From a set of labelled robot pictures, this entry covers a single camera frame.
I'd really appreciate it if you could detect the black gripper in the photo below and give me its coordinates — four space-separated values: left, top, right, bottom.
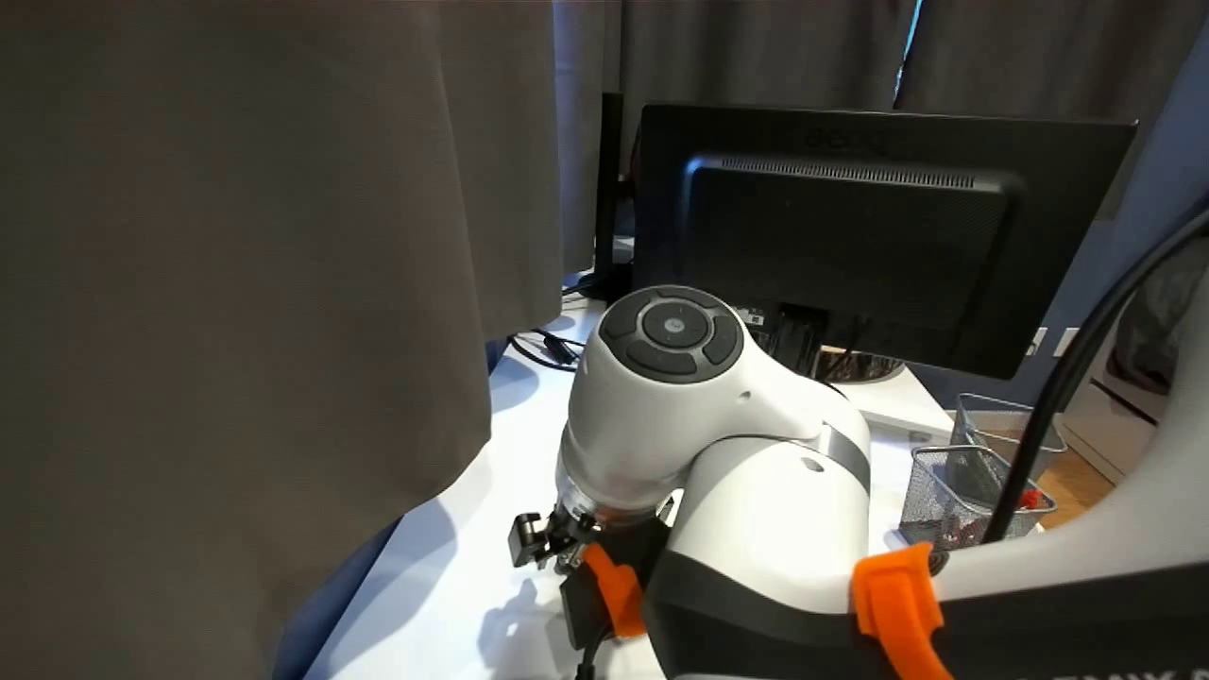
507 504 677 582

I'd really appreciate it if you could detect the white wall socket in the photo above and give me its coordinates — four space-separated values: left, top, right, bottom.
1021 322 1085 368

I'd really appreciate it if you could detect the black upright stand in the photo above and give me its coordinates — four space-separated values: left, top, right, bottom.
578 86 643 305

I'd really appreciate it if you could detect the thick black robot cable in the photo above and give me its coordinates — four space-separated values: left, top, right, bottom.
979 206 1209 547

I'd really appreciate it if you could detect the thin black table cable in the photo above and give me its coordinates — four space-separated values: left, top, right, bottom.
507 322 592 380

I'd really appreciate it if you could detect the orange cable strap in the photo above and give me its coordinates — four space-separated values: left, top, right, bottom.
850 541 955 680
578 541 648 648

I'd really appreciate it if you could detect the black computer monitor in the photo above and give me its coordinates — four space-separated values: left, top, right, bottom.
627 103 1143 386

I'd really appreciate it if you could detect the grey curtain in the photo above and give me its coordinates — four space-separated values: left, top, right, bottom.
0 0 565 680
552 0 1209 132

